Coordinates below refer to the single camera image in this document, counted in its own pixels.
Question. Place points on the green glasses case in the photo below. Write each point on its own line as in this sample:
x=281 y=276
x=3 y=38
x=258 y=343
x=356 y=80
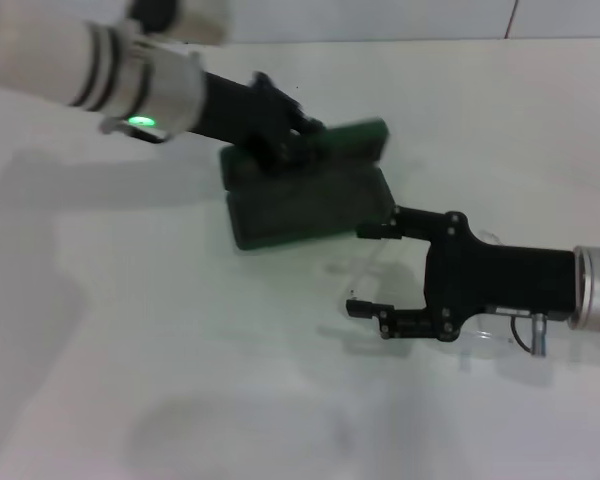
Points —
x=310 y=210

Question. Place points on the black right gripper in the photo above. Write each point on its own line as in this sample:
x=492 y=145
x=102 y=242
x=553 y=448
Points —
x=505 y=280

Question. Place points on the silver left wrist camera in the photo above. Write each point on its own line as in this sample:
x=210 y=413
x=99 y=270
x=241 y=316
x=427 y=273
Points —
x=190 y=20

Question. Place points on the clear plastic glasses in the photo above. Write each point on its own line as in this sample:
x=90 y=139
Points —
x=490 y=336

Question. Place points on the silver right connector plug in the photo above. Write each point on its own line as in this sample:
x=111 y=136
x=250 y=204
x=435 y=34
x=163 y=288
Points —
x=539 y=335

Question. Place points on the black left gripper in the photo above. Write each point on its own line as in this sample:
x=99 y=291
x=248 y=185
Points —
x=245 y=112

